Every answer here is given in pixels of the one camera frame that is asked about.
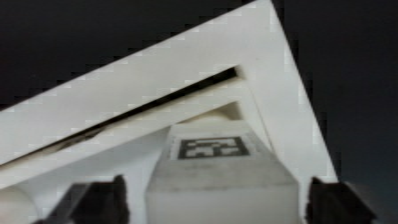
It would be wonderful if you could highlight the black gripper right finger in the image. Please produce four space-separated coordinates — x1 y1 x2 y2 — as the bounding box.
306 178 380 224

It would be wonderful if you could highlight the white table leg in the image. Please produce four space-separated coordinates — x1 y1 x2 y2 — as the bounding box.
146 112 300 224

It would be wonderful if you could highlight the white front fence bar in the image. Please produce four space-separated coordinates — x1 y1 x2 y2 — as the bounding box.
0 0 336 189

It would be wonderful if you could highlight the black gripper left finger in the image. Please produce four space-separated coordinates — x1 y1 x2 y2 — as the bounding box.
32 175 130 224

